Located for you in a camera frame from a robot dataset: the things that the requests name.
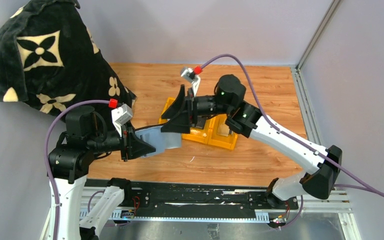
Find aluminium frame post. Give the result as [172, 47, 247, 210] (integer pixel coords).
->
[295, 0, 343, 72]

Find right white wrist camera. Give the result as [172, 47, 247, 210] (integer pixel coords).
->
[180, 67, 201, 96]

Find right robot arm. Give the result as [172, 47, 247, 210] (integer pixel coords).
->
[161, 74, 342, 209]

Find beige cards in right bin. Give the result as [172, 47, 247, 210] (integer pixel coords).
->
[217, 123, 235, 137]

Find black wallet in middle bin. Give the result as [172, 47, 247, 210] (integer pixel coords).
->
[192, 118, 207, 130]

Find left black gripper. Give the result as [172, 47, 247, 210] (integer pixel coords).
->
[87, 117, 157, 160]

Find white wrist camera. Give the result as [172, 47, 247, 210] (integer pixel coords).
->
[111, 104, 134, 137]
[180, 67, 201, 96]

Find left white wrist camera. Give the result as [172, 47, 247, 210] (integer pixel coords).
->
[111, 104, 134, 137]

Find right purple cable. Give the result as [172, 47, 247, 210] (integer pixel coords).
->
[193, 54, 384, 229]

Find purple cable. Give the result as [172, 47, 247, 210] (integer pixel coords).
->
[193, 54, 384, 229]
[44, 98, 118, 240]

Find black floral blanket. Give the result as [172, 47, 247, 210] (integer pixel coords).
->
[0, 0, 137, 129]

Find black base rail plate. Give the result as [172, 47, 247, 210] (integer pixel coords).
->
[85, 178, 300, 220]

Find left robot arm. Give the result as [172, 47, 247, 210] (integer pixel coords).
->
[44, 100, 164, 240]

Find yellow three-compartment bin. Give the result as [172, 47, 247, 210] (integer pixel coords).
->
[158, 96, 238, 150]

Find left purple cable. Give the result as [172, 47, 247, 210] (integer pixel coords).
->
[44, 98, 118, 240]

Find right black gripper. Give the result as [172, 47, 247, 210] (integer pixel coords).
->
[161, 84, 233, 135]

